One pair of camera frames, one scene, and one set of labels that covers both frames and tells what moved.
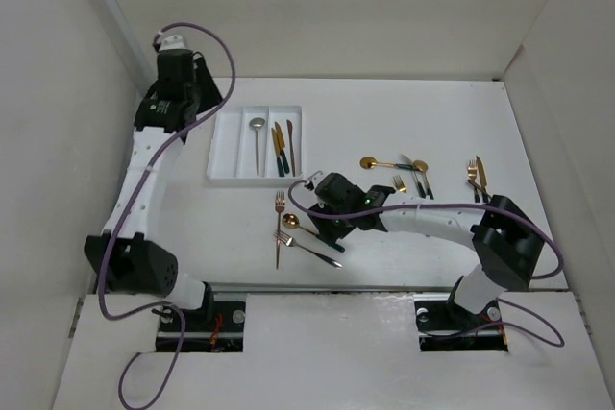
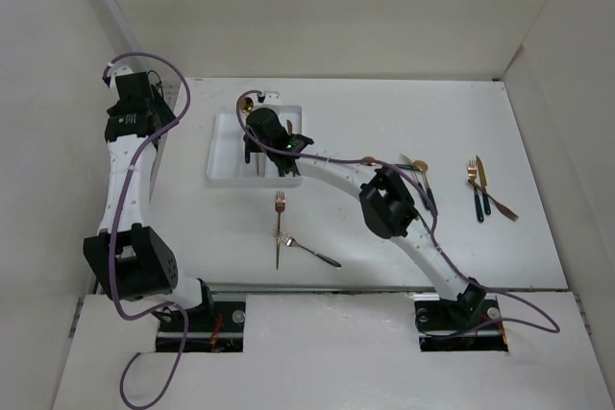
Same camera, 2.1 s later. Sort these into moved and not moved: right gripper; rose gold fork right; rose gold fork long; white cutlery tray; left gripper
Moved: left gripper; right gripper
Not moved: rose gold fork right; white cutlery tray; rose gold fork long
